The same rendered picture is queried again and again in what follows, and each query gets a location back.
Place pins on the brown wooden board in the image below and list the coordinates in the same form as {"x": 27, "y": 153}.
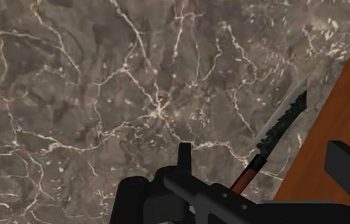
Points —
{"x": 339, "y": 124}

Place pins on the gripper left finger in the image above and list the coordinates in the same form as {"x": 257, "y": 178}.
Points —
{"x": 175, "y": 192}

